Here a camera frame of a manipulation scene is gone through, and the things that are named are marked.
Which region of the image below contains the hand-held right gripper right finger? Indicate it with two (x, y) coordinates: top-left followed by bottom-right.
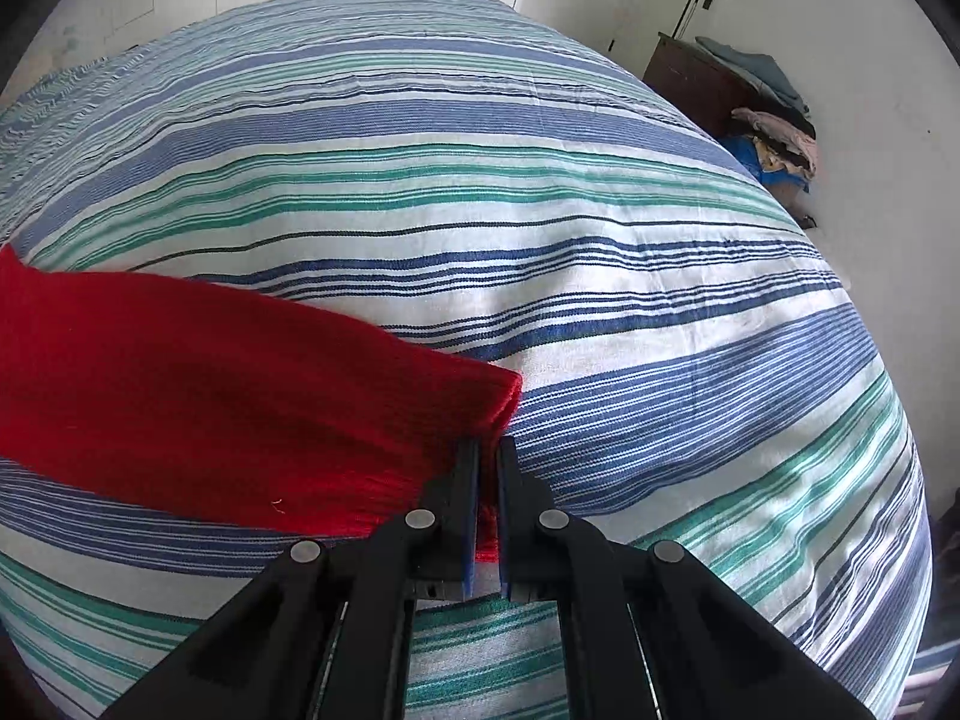
(497, 437), (878, 720)

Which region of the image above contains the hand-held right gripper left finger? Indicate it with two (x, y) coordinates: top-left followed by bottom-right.
(97, 439), (481, 720)

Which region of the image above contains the red knitted garment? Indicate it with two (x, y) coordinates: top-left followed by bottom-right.
(0, 244), (524, 563)

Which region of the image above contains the pile of assorted clothes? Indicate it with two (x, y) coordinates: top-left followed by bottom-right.
(723, 106), (820, 194)

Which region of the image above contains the blue green striped bedsheet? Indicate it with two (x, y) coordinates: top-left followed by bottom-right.
(0, 0), (935, 720)

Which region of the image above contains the dark wooden cabinet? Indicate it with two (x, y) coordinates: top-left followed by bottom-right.
(643, 31), (752, 140)

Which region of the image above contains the grey-blue folded cloth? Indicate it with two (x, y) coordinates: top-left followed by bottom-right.
(694, 36), (808, 118)

